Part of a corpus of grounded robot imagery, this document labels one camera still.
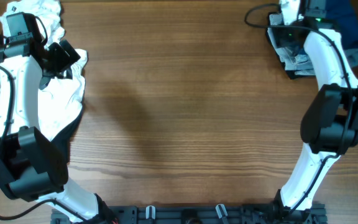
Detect teal blue polo shirt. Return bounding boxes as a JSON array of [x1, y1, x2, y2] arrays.
[[326, 0, 358, 50]]

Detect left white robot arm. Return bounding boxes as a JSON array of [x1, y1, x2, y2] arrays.
[[0, 12, 114, 223]]

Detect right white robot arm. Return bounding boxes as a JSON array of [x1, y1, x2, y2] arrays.
[[267, 1, 358, 220]]

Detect light blue folded jeans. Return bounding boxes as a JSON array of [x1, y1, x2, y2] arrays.
[[267, 12, 358, 79]]

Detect white t-shirt black lettering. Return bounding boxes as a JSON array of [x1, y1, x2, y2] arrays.
[[0, 0, 88, 141]]

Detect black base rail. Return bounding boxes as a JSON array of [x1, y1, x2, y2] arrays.
[[50, 203, 328, 224]]

